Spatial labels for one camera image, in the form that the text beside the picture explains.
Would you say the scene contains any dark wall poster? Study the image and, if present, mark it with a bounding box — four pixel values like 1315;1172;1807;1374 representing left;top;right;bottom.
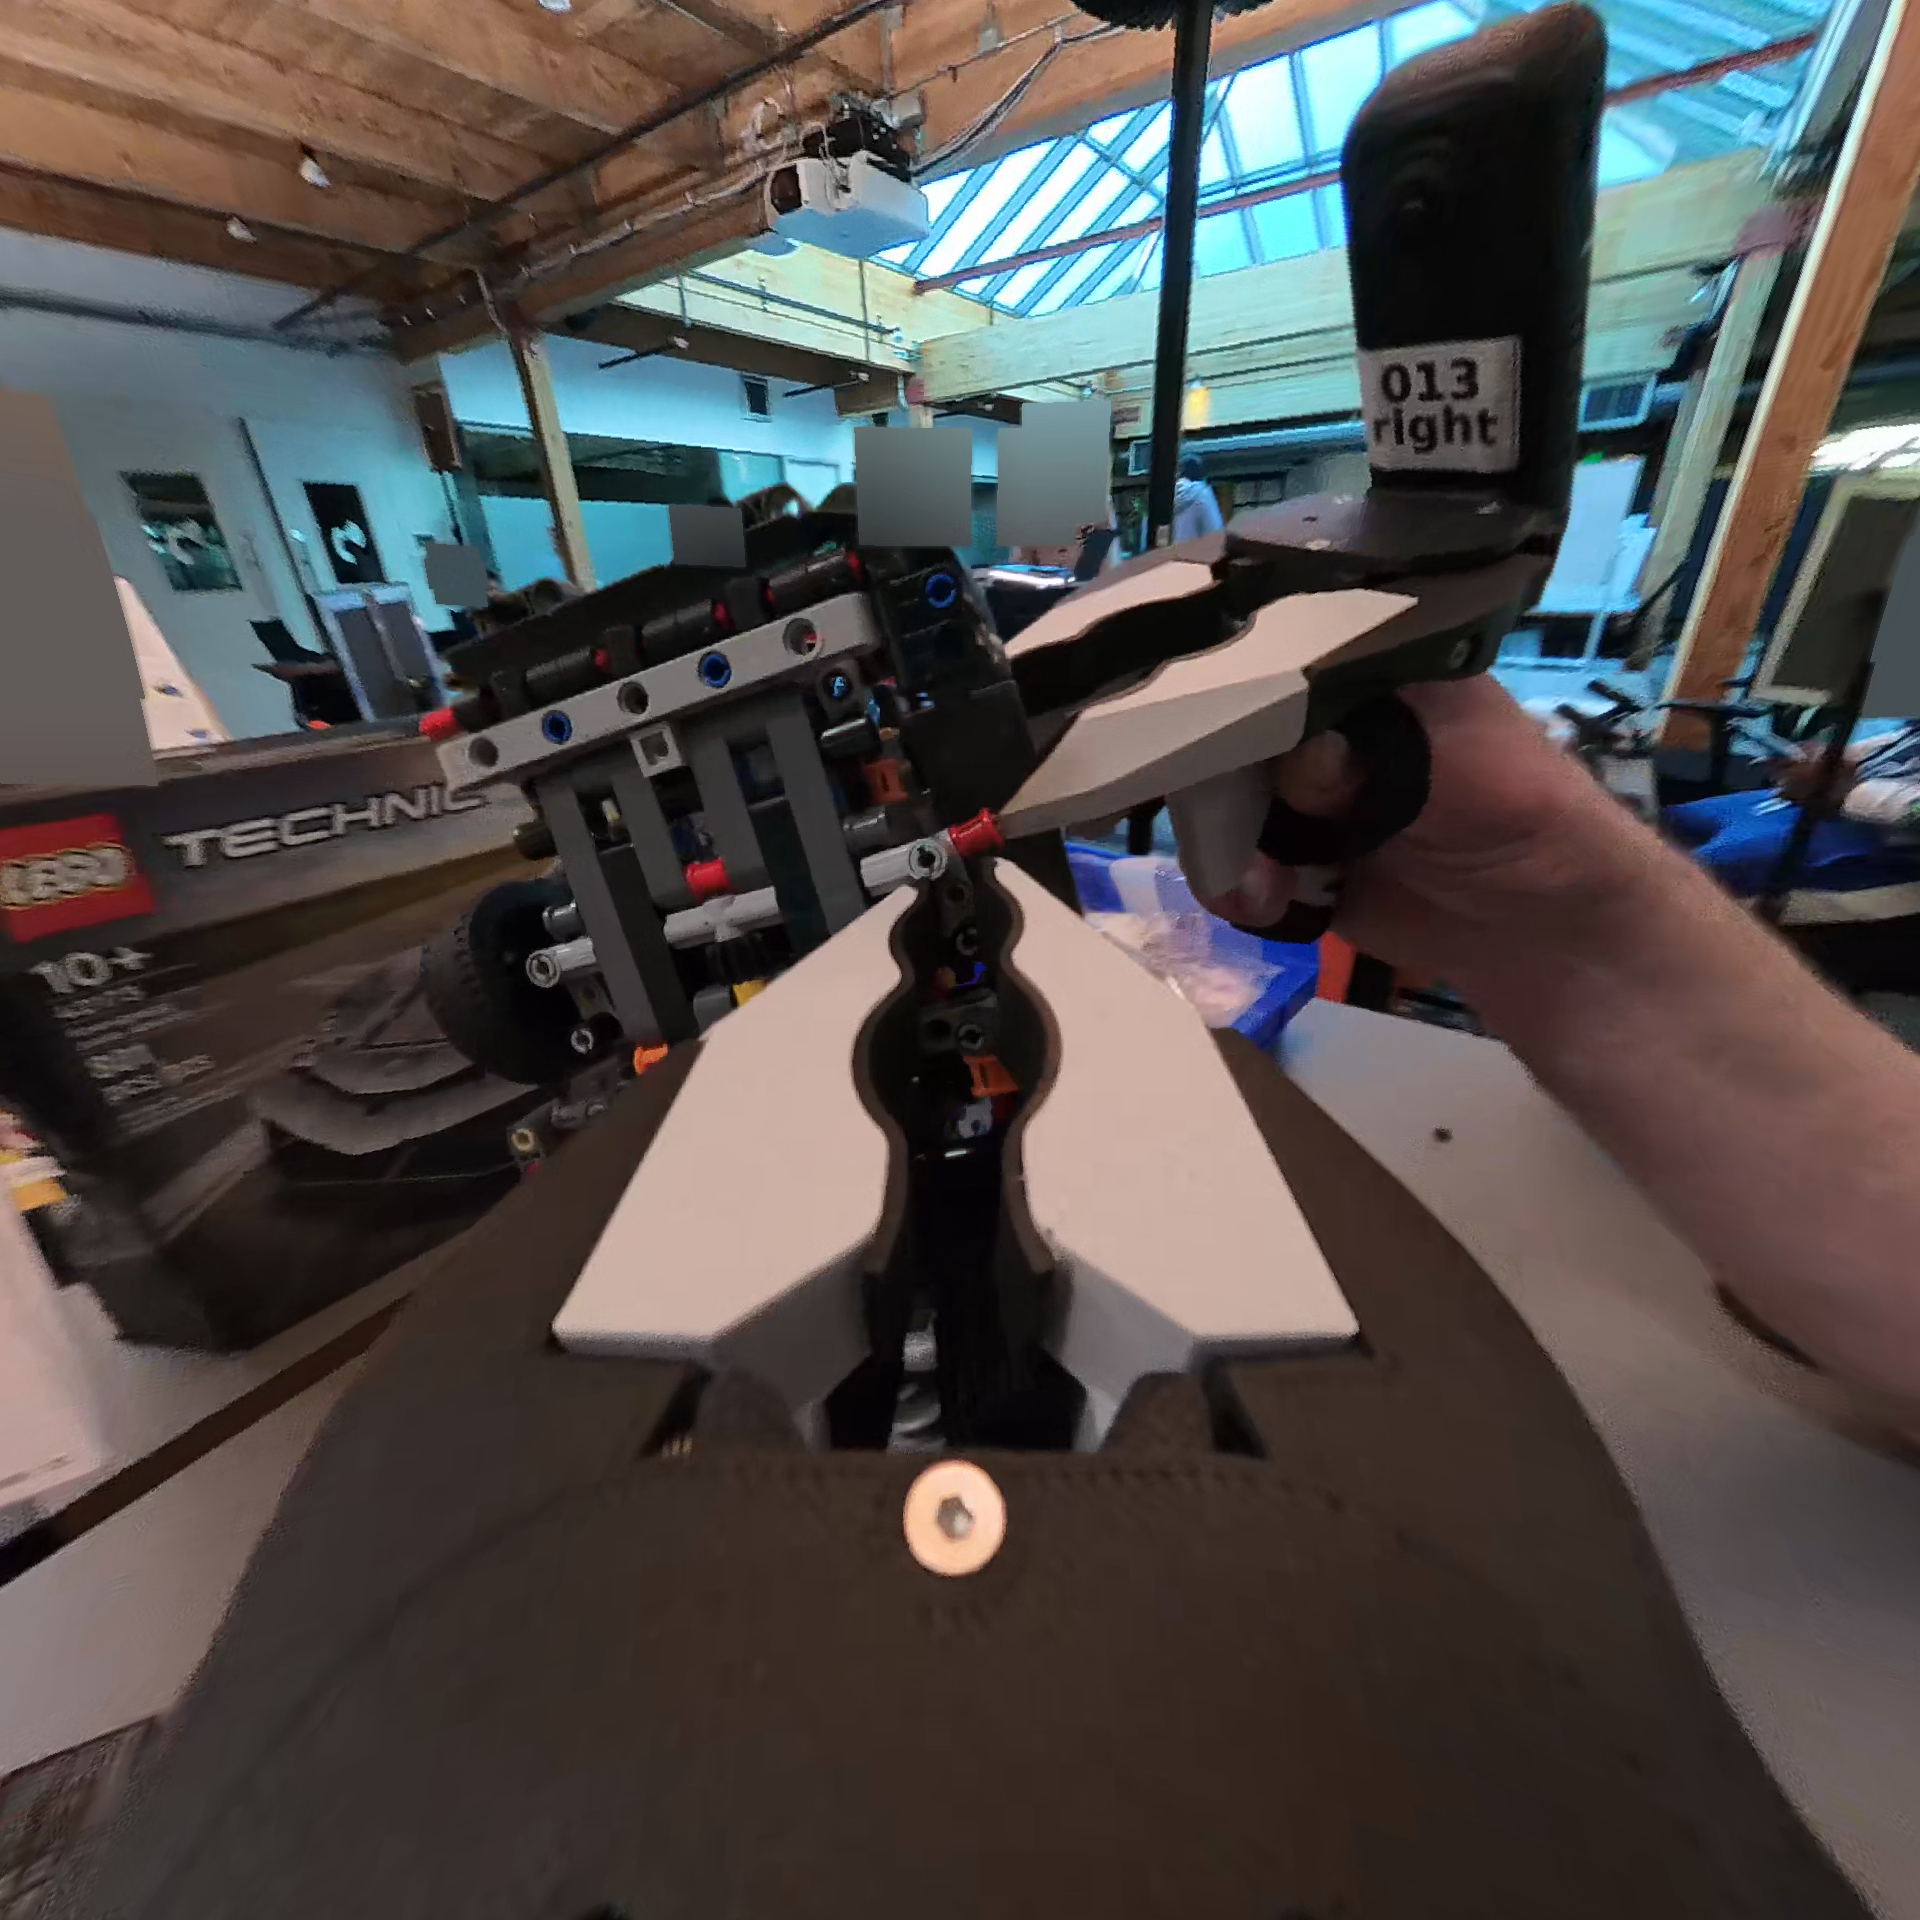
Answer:
300;477;386;593
125;470;242;598

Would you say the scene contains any person's right hand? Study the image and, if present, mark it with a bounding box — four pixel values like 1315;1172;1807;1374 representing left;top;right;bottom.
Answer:
1204;674;1654;1057

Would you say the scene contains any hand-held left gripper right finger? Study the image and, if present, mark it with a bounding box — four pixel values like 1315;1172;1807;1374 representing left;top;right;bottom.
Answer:
992;873;1362;1448

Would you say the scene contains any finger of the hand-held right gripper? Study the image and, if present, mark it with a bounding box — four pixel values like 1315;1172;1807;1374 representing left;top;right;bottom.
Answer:
1003;562;1256;705
992;584;1421;844

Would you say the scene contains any blue plastic bin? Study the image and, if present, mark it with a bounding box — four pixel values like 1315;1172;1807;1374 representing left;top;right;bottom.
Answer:
1072;838;1325;1056

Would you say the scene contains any dark lego set box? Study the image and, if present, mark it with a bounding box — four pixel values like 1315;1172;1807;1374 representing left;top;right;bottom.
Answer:
0;758;607;1349

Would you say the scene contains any person's right forearm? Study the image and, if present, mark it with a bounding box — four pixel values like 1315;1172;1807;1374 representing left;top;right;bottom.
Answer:
1559;781;1920;1458

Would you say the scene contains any clear plastic bag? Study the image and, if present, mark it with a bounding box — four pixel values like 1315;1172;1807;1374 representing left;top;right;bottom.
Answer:
1115;873;1280;1018

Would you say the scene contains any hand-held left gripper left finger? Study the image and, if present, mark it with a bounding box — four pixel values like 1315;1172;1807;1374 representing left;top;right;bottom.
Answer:
554;881;923;1448

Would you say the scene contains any lego car chassis model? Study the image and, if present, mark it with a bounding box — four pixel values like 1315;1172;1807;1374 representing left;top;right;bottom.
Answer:
424;540;1085;1187

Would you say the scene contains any white ceiling projector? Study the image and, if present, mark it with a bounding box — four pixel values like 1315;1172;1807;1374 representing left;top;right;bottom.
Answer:
764;93;937;264

